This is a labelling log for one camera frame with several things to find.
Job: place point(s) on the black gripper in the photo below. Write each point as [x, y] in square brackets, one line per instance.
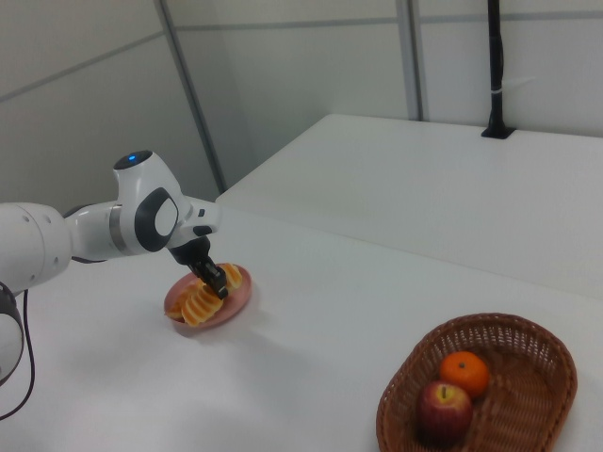
[190, 256]

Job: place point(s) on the ridged toy bread roll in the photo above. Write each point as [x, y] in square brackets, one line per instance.
[200, 308]

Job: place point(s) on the red toy apple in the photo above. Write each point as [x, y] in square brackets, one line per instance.
[443, 414]

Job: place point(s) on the orange toy mandarin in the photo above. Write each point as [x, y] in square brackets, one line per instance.
[466, 372]

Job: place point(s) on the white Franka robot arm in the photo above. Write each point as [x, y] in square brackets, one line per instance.
[141, 198]

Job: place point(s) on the pink plate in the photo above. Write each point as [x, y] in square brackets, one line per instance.
[240, 294]

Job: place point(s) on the brown woven basket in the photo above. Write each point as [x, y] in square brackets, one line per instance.
[527, 409]

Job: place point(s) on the black pole with base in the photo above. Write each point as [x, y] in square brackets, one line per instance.
[495, 61]

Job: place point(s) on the grey slanted partition post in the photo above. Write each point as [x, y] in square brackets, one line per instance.
[188, 80]

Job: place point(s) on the grey upright partition post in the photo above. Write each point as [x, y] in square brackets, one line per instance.
[414, 56]

